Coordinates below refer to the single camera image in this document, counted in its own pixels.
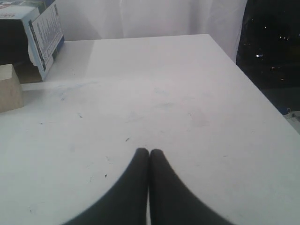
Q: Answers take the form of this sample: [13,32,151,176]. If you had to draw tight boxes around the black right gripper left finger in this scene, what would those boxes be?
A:
[66,148,149,225]

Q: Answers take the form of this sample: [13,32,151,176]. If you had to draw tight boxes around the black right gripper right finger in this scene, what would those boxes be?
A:
[149,149,225,225]

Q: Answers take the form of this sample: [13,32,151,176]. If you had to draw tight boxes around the light wooden cube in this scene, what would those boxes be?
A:
[0,64,24,113]

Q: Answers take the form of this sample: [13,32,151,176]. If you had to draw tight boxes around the printed cardboard milk box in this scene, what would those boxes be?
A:
[0,0,65,83]

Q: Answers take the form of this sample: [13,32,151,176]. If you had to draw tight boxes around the white backdrop curtain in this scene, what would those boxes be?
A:
[57,0,247,61]

